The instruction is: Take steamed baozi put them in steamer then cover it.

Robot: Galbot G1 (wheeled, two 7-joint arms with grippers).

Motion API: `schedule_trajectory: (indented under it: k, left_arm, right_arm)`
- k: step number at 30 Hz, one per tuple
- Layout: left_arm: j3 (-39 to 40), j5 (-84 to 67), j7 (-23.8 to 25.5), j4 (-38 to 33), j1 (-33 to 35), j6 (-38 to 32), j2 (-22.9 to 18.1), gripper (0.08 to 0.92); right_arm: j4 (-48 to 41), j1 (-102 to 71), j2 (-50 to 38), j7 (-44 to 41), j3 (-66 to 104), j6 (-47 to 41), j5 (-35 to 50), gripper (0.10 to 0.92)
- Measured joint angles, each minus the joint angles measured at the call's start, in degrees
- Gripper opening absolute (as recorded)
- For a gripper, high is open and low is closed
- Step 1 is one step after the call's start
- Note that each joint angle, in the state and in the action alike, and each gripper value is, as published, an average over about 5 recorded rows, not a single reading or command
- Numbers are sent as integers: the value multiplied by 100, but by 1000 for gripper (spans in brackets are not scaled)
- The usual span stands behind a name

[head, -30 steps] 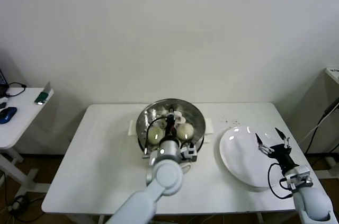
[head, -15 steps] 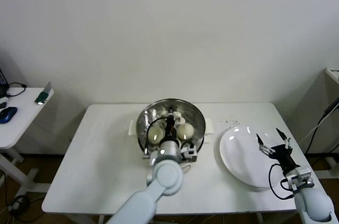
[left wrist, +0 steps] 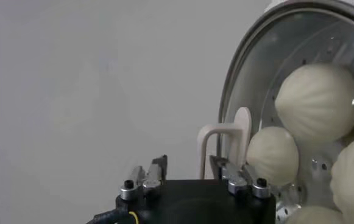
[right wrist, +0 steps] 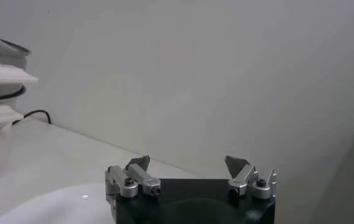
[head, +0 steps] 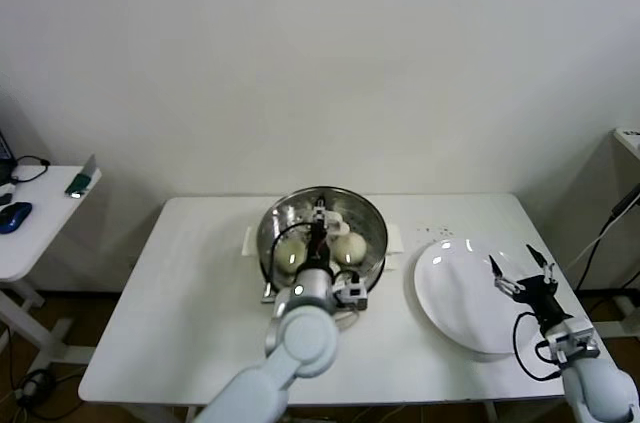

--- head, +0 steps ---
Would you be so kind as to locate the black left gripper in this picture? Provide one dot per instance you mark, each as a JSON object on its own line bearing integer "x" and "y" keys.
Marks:
{"x": 317, "y": 248}

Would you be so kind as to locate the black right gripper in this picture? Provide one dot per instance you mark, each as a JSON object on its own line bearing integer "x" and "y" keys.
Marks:
{"x": 542, "y": 300}

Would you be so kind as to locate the white steamed baozi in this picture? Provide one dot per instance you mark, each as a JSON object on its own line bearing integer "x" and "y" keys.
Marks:
{"x": 350, "y": 248}
{"x": 290, "y": 255}

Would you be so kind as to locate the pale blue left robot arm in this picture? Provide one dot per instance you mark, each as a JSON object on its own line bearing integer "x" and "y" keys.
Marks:
{"x": 300, "y": 338}

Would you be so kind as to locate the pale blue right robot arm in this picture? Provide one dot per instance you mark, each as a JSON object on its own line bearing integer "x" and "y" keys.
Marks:
{"x": 597, "y": 388}

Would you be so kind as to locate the cream electric cooker base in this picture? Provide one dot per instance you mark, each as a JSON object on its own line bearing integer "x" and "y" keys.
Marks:
{"x": 397, "y": 243}

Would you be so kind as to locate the large white plate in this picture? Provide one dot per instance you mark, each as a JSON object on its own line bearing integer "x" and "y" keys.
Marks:
{"x": 450, "y": 293}

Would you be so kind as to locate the scattered dark crumbs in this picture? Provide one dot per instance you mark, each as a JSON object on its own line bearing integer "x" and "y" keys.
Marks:
{"x": 444, "y": 230}

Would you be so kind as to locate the white stand base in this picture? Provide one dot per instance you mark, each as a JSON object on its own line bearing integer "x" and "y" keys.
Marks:
{"x": 620, "y": 315}

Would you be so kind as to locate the beige cabinet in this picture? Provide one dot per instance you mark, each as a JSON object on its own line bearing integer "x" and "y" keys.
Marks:
{"x": 627, "y": 143}

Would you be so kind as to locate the green tipped tool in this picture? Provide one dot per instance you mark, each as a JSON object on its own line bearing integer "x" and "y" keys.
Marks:
{"x": 79, "y": 185}

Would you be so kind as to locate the white side table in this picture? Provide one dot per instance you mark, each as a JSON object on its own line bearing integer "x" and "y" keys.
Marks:
{"x": 35, "y": 243}

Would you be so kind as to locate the blue computer mouse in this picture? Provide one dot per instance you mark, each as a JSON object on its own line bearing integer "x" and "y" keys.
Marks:
{"x": 14, "y": 217}

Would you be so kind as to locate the laptop with blue screen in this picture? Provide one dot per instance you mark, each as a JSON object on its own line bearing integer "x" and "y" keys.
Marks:
{"x": 4, "y": 145}

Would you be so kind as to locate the white floor power strip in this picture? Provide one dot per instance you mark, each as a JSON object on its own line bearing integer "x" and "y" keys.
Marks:
{"x": 30, "y": 388}

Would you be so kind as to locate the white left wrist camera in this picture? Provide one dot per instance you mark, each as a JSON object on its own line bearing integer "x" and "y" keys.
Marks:
{"x": 351, "y": 293}

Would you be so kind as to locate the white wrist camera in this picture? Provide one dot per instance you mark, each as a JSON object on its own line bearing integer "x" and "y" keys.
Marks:
{"x": 572, "y": 340}
{"x": 351, "y": 293}

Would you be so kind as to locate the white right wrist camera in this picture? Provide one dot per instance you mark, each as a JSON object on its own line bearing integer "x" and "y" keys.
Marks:
{"x": 572, "y": 340}

